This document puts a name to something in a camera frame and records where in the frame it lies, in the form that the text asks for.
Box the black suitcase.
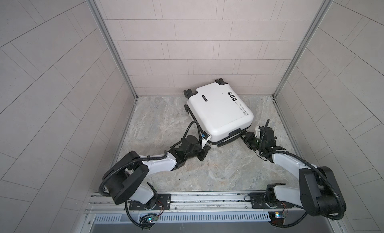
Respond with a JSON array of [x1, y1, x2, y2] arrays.
[[184, 78, 254, 147]]

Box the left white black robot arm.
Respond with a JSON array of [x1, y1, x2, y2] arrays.
[[98, 120, 210, 230]]

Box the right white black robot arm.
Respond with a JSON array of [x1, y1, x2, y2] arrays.
[[240, 124, 347, 229]]

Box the right small circuit board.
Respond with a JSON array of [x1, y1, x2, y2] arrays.
[[268, 211, 287, 226]]

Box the small circuit board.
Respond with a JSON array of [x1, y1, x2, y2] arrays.
[[268, 211, 287, 226], [140, 214, 159, 224]]

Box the left small circuit board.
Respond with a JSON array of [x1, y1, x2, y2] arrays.
[[140, 214, 159, 224]]

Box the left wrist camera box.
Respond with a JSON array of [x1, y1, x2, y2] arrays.
[[201, 131, 211, 148]]

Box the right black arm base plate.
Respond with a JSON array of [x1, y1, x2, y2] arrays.
[[244, 192, 293, 209]]

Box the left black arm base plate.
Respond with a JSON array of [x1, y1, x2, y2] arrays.
[[129, 194, 172, 211]]

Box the aluminium mounting rail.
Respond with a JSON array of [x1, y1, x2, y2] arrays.
[[85, 191, 304, 224]]

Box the right aluminium corner post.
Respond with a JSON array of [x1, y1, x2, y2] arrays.
[[273, 0, 334, 99]]

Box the aluminium corner post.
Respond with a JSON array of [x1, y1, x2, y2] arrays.
[[273, 0, 334, 99], [85, 0, 138, 99]]

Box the left aluminium corner post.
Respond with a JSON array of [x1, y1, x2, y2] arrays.
[[85, 0, 138, 99]]

